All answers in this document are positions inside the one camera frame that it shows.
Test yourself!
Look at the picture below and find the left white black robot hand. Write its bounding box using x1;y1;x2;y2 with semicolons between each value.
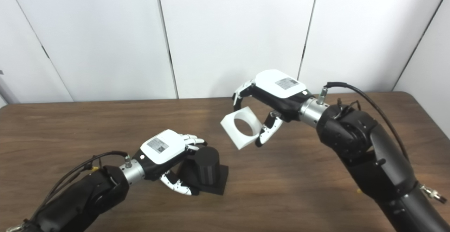
134;129;208;196

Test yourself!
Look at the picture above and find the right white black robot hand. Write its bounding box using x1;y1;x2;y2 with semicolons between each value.
232;69;313;147

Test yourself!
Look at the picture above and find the black peg with square base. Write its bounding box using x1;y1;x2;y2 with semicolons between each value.
176;147;229;196

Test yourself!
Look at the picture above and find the white square piece with hole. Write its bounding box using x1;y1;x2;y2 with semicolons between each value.
220;106;263;150

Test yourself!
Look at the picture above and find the right thin wrist wire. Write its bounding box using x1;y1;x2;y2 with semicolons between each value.
335;98;362;117

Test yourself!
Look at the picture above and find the thin wrist wire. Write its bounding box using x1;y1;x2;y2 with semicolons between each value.
84;155;102;173
335;98;362;117

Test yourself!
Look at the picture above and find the left thin wrist wire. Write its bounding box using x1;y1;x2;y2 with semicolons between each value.
84;155;102;173

